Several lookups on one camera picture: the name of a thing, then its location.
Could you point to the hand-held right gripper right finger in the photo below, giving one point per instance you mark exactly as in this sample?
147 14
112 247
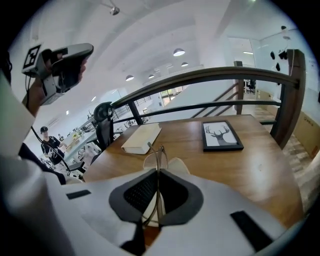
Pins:
175 195

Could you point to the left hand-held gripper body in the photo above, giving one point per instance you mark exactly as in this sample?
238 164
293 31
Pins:
50 82

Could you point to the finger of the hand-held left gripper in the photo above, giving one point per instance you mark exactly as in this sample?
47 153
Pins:
77 50

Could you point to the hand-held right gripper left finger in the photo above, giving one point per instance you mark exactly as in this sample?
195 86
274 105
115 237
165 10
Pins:
140 192

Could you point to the white case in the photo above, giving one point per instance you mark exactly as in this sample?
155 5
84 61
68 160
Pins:
178 166

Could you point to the metal-frame eyeglasses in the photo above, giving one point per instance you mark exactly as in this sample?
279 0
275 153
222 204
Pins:
153 161

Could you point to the person's left forearm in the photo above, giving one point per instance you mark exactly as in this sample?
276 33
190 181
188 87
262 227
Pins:
33 97

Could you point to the person's left hand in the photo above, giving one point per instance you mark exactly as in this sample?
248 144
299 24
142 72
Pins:
83 70

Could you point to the silver ceiling spotlight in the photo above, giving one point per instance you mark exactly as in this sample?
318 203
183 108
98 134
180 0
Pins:
114 10

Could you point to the wooden table with metal legs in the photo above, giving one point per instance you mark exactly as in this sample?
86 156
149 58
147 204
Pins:
225 172

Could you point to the beige hardcover book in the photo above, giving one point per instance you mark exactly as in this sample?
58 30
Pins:
143 137

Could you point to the black office chair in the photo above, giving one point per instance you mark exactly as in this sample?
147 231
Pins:
105 132

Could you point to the black framed deer picture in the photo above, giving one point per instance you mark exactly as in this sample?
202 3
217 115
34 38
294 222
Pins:
221 136

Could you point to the person's black printed shirt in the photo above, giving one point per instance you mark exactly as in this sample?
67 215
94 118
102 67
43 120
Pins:
32 160

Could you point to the black metal railing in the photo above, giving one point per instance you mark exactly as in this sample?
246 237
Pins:
237 70

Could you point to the large cardboard box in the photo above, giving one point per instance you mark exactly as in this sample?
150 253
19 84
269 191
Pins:
308 132

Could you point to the slim dark wooden post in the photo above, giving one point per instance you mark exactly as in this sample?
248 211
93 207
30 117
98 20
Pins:
238 90

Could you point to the thick dark wooden post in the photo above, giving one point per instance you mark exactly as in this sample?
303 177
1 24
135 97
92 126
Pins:
290 100

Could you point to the group of black wall-hung objects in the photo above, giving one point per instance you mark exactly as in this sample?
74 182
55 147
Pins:
282 55

